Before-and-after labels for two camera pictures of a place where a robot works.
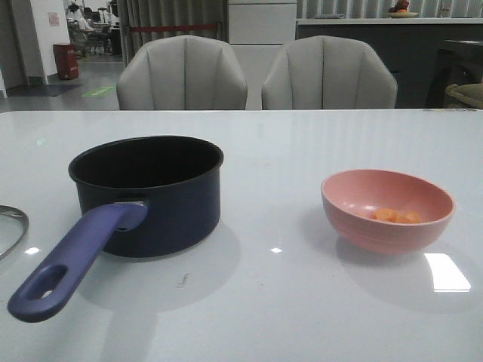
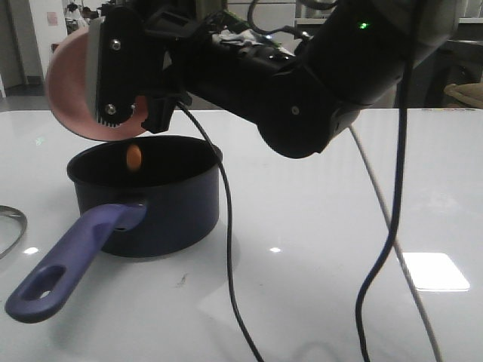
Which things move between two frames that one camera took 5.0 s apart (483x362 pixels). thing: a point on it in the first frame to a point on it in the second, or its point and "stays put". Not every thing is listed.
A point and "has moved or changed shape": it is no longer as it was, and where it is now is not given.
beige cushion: (469, 94) stays put
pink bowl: (348, 194) to (68, 96)
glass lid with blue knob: (13, 225) stays put
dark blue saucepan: (139, 197) stays put
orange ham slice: (385, 214) has moved or changed shape
